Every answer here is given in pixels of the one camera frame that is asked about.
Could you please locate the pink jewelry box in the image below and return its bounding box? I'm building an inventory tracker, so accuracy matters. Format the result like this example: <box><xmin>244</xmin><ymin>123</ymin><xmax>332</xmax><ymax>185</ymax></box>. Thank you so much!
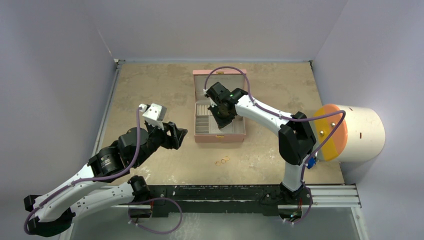
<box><xmin>192</xmin><ymin>67</ymin><xmax>247</xmax><ymax>143</ymax></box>

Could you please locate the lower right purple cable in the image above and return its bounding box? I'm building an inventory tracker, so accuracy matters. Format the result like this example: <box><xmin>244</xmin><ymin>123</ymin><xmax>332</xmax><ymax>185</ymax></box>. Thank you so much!
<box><xmin>283</xmin><ymin>187</ymin><xmax>314</xmax><ymax>226</ymax></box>

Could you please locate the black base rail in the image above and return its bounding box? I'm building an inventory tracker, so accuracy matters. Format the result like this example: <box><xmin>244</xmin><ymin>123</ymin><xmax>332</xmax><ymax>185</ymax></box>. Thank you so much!
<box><xmin>127</xmin><ymin>183</ymin><xmax>314</xmax><ymax>220</ymax></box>

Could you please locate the blue stapler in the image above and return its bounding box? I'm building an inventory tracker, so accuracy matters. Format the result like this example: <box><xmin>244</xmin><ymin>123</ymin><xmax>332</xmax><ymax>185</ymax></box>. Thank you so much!
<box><xmin>305</xmin><ymin>158</ymin><xmax>317</xmax><ymax>169</ymax></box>

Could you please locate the purple cable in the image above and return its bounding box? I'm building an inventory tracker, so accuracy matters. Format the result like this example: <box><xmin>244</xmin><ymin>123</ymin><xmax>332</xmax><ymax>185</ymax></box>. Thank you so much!
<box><xmin>23</xmin><ymin>105</ymin><xmax>143</xmax><ymax>236</ymax></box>
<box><xmin>283</xmin><ymin>187</ymin><xmax>314</xmax><ymax>226</ymax></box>
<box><xmin>128</xmin><ymin>197</ymin><xmax>184</xmax><ymax>235</ymax></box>
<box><xmin>203</xmin><ymin>66</ymin><xmax>347</xmax><ymax>183</ymax></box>

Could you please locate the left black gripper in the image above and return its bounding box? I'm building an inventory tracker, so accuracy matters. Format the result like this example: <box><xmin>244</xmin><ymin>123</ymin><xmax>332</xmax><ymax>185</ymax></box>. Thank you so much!
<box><xmin>134</xmin><ymin>119</ymin><xmax>187</xmax><ymax>167</ymax></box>

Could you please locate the white cylinder orange lid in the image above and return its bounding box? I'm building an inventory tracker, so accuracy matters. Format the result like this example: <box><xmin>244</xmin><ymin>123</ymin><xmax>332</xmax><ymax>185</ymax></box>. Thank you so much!
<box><xmin>314</xmin><ymin>104</ymin><xmax>386</xmax><ymax>163</ymax></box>

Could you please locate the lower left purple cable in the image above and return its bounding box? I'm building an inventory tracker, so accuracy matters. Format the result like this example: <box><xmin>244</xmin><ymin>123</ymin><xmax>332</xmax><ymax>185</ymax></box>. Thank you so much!
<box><xmin>128</xmin><ymin>197</ymin><xmax>184</xmax><ymax>235</ymax></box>

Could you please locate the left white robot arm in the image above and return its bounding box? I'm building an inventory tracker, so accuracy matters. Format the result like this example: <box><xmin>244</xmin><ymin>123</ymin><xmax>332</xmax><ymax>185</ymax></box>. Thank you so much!
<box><xmin>23</xmin><ymin>122</ymin><xmax>188</xmax><ymax>237</ymax></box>

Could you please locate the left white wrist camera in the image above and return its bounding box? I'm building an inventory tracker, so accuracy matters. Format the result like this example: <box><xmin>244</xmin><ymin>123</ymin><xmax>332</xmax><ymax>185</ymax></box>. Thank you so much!
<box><xmin>138</xmin><ymin>103</ymin><xmax>167</xmax><ymax>130</ymax></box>

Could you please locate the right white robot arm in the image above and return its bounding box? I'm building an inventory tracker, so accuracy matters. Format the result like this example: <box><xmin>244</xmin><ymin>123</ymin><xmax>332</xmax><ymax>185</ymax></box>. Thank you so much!
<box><xmin>203</xmin><ymin>82</ymin><xmax>317</xmax><ymax>204</ymax></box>

